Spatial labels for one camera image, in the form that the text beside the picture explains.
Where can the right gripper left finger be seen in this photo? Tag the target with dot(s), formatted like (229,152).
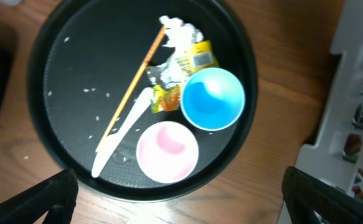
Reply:
(54,197)

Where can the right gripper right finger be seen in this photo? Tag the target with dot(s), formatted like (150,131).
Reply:
(306,197)

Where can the grey dishwasher rack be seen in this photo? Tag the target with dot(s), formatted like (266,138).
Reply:
(336,157)

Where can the wooden chopstick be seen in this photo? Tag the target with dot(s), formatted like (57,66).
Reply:
(133,84)

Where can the pink plastic cup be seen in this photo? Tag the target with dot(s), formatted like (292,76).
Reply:
(167,152)

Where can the blue plastic cup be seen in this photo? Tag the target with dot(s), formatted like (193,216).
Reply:
(212,99)

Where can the white plastic knife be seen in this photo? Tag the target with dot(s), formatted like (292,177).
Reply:
(111,142)

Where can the round black tray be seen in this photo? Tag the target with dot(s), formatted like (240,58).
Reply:
(84,59)

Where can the yellow snack wrapper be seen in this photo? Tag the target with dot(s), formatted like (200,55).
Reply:
(168,79)

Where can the crumpled white tissue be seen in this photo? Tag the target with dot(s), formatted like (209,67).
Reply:
(180,35)

